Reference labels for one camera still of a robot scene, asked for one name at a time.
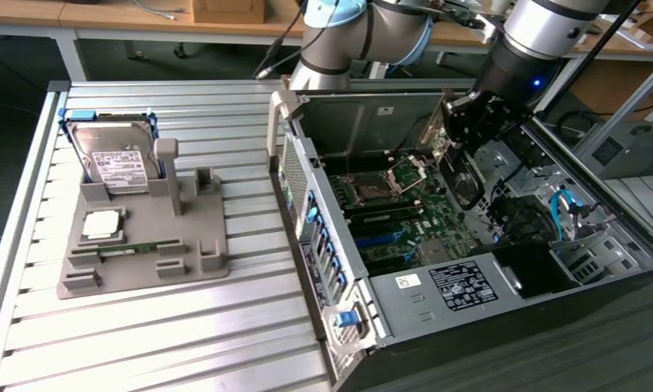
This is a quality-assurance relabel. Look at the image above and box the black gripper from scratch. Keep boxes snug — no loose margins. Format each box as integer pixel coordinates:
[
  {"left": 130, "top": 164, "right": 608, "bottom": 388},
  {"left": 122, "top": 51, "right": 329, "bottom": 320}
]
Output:
[{"left": 469, "top": 39, "right": 568, "bottom": 114}]

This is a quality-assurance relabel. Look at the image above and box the green graphics card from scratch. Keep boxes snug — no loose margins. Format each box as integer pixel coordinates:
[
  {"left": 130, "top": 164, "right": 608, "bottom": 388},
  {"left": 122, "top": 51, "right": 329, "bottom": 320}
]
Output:
[{"left": 416, "top": 87, "right": 490, "bottom": 212}]

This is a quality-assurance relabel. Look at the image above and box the black slanted stand pole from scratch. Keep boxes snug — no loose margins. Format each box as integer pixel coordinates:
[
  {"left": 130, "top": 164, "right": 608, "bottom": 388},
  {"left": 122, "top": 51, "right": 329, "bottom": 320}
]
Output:
[{"left": 532, "top": 0, "right": 644, "bottom": 118}]

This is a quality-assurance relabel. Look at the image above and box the grey metal control cabinet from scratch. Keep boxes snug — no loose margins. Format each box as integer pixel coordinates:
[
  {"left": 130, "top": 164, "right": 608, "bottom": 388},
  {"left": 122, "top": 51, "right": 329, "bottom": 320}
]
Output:
[{"left": 573, "top": 120, "right": 653, "bottom": 180}]

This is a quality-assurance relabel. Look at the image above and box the metal socket cover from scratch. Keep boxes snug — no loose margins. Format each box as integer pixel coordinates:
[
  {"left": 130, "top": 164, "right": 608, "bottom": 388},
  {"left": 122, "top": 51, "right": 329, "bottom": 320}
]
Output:
[{"left": 385, "top": 154, "right": 432, "bottom": 193}]

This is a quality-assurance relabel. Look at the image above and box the CPU socket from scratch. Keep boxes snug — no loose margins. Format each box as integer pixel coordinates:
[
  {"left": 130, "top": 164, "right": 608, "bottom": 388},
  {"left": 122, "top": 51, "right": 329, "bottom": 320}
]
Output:
[{"left": 353, "top": 173, "right": 396, "bottom": 203}]

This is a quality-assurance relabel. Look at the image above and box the green motherboard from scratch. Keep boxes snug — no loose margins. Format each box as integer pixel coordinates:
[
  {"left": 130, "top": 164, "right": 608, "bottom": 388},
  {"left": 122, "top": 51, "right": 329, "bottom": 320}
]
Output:
[{"left": 329, "top": 150, "right": 484, "bottom": 277}]

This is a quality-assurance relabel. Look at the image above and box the silver chipset heatsink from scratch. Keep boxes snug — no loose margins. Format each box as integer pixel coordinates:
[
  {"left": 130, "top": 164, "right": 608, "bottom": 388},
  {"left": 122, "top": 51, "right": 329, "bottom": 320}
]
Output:
[{"left": 418, "top": 240, "right": 460, "bottom": 266}]

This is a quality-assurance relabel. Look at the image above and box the grey metal disk bay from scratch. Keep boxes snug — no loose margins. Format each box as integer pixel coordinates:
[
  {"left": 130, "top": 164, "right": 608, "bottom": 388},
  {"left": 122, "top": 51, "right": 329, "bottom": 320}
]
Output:
[{"left": 548, "top": 228, "right": 630, "bottom": 286}]

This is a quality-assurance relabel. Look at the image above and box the blue expansion slot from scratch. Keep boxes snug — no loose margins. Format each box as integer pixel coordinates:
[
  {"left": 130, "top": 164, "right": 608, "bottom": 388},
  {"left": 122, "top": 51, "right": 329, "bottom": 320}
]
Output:
[{"left": 354, "top": 231, "right": 409, "bottom": 247}]

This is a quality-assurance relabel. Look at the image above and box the brown cardboard box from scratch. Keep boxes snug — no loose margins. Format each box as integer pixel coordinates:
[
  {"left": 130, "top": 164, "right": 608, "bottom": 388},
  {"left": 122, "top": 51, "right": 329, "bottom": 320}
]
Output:
[{"left": 192, "top": 0, "right": 266, "bottom": 25}]

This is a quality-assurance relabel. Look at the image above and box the grey power supply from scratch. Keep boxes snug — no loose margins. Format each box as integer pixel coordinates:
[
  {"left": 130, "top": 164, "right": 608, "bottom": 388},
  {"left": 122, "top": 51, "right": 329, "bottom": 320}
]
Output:
[{"left": 365, "top": 252, "right": 524, "bottom": 341}]

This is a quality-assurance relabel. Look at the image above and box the open PC case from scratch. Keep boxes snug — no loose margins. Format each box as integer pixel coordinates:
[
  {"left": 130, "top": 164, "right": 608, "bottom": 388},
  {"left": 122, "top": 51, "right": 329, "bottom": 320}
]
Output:
[{"left": 265, "top": 79, "right": 653, "bottom": 392}]

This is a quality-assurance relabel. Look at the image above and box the wooden top office desk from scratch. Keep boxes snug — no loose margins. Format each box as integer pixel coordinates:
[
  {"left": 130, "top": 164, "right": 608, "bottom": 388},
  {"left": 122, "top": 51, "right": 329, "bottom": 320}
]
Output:
[{"left": 0, "top": 0, "right": 653, "bottom": 82}]

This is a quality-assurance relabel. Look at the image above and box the grey plastic parts rack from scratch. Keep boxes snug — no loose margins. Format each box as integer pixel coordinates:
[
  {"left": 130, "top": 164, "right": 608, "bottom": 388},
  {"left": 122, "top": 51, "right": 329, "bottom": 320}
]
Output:
[{"left": 56, "top": 137, "right": 230, "bottom": 301}]

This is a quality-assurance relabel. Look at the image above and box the hard disk in blue carrier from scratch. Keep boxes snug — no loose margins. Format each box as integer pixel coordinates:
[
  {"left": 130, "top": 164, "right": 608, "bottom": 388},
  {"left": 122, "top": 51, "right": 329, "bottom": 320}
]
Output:
[{"left": 57, "top": 106, "right": 162, "bottom": 196}]

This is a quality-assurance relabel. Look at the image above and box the green RAM stick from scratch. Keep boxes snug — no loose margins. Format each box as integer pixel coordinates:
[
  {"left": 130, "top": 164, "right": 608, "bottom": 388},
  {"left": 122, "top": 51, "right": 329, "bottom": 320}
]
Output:
[{"left": 97, "top": 241, "right": 164, "bottom": 256}]

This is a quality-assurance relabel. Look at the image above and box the silver CPU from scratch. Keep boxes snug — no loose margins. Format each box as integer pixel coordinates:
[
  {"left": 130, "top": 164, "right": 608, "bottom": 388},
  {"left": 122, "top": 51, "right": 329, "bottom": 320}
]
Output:
[{"left": 80, "top": 211, "right": 126, "bottom": 241}]

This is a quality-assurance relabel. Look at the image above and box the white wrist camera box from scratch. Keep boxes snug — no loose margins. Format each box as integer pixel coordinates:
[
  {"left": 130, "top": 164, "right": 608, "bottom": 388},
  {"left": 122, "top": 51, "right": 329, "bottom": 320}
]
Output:
[{"left": 476, "top": 14, "right": 506, "bottom": 44}]

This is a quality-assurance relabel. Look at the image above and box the aluminium profile frame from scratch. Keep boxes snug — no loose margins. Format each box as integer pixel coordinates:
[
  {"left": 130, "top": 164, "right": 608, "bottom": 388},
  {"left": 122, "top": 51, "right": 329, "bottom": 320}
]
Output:
[{"left": 576, "top": 69, "right": 653, "bottom": 164}]

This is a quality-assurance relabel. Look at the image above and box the blue disk wire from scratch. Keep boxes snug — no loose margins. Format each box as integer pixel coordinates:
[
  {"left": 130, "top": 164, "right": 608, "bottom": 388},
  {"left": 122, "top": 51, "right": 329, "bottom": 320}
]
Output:
[{"left": 548, "top": 185, "right": 585, "bottom": 246}]

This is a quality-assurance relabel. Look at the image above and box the black wire bundle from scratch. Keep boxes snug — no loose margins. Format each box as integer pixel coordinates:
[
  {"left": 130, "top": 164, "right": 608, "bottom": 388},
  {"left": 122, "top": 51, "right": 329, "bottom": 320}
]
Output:
[{"left": 486, "top": 194, "right": 556, "bottom": 246}]

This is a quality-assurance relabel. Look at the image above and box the black cable with plug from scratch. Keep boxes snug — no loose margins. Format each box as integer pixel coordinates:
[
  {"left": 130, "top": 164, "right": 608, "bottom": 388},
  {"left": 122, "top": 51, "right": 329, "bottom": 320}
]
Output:
[{"left": 254, "top": 0, "right": 305, "bottom": 81}]

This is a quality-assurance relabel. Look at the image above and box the grey cable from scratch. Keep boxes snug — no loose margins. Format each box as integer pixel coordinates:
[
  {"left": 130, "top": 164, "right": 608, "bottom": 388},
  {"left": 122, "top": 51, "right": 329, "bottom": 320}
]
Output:
[{"left": 132, "top": 0, "right": 190, "bottom": 20}]

